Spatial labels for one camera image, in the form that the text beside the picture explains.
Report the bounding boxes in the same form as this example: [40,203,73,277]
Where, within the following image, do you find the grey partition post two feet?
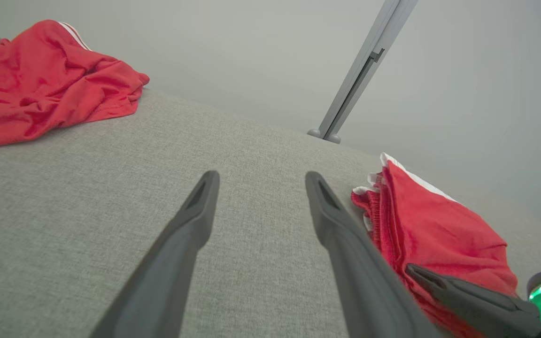
[307,0,419,144]

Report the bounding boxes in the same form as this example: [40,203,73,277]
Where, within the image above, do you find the red white jersey with lettering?
[0,20,150,148]

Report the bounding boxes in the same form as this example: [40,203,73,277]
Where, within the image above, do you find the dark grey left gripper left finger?
[90,170,220,338]

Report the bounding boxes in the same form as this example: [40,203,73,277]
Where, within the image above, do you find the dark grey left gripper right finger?
[305,171,445,338]

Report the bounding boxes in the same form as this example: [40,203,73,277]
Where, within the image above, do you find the red white garment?
[351,153,519,338]

